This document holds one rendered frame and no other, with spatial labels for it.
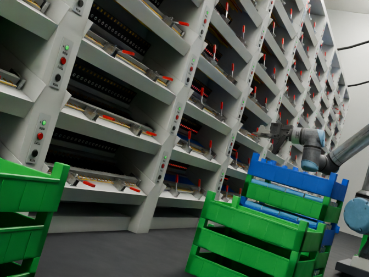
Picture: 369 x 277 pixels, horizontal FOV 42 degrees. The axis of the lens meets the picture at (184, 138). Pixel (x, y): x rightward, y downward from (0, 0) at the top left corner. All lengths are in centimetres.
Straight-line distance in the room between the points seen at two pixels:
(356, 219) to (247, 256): 100
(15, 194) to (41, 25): 53
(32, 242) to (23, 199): 9
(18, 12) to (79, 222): 69
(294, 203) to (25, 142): 90
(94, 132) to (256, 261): 57
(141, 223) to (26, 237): 103
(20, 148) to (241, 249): 63
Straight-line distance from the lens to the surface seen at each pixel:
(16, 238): 78
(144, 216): 179
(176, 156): 191
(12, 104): 113
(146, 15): 152
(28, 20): 113
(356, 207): 226
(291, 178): 166
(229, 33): 215
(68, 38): 122
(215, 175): 241
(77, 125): 132
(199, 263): 139
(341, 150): 259
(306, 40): 395
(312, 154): 253
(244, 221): 133
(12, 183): 72
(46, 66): 118
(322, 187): 162
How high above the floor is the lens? 30
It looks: 3 degrees up
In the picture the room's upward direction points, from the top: 16 degrees clockwise
